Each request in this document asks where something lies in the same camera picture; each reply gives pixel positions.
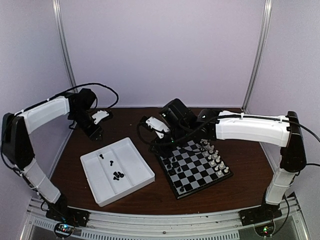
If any white compartment tray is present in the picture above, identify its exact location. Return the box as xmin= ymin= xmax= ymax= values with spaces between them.
xmin=80 ymin=137 xmax=155 ymax=207

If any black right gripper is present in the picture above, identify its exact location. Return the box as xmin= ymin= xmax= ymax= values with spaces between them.
xmin=147 ymin=124 xmax=192 ymax=159

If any white queen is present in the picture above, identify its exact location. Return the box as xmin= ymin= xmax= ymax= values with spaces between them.
xmin=216 ymin=155 xmax=221 ymax=163

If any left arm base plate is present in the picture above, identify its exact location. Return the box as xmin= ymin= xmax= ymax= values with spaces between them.
xmin=45 ymin=207 xmax=90 ymax=227

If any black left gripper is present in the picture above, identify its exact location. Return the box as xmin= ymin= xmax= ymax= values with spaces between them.
xmin=70 ymin=108 xmax=105 ymax=143

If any left circuit board with LEDs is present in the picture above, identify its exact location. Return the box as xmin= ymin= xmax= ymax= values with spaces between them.
xmin=53 ymin=222 xmax=75 ymax=238

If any aluminium frame post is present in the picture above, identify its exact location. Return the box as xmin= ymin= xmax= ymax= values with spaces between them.
xmin=52 ymin=0 xmax=78 ymax=93
xmin=241 ymin=0 xmax=273 ymax=113

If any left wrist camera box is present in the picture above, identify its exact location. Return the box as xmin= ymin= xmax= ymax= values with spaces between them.
xmin=91 ymin=110 xmax=114 ymax=125

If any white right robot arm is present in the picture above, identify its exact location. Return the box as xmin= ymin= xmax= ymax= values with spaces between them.
xmin=144 ymin=98 xmax=307 ymax=221

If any front aluminium rail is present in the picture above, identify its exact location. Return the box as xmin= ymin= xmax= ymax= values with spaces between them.
xmin=18 ymin=196 xmax=311 ymax=240

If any black king piece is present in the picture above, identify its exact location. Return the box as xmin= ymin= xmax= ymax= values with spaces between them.
xmin=169 ymin=168 xmax=176 ymax=176

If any circuit board with leds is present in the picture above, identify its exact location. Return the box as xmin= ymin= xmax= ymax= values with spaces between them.
xmin=254 ymin=223 xmax=275 ymax=238
xmin=53 ymin=222 xmax=75 ymax=238

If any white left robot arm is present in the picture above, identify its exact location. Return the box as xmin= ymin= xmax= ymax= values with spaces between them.
xmin=0 ymin=88 xmax=103 ymax=222

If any left aluminium frame post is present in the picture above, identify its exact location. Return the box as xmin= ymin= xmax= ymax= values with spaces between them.
xmin=52 ymin=0 xmax=78 ymax=93

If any right circuit board with LEDs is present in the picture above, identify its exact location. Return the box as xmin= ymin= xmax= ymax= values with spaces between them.
xmin=254 ymin=223 xmax=275 ymax=238

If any white king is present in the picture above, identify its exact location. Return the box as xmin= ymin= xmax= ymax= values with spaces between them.
xmin=212 ymin=150 xmax=219 ymax=159

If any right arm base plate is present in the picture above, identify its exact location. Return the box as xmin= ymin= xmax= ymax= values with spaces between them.
xmin=239 ymin=206 xmax=283 ymax=226

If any right aluminium frame post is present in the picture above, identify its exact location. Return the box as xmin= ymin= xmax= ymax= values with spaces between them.
xmin=241 ymin=0 xmax=273 ymax=113

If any black pieces pile in tray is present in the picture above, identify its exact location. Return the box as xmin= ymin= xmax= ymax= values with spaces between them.
xmin=99 ymin=154 xmax=125 ymax=181

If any black and grey chessboard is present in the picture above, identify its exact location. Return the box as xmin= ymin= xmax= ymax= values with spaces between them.
xmin=157 ymin=140 xmax=234 ymax=200

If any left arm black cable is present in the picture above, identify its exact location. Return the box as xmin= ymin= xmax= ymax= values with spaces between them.
xmin=0 ymin=82 xmax=120 ymax=173

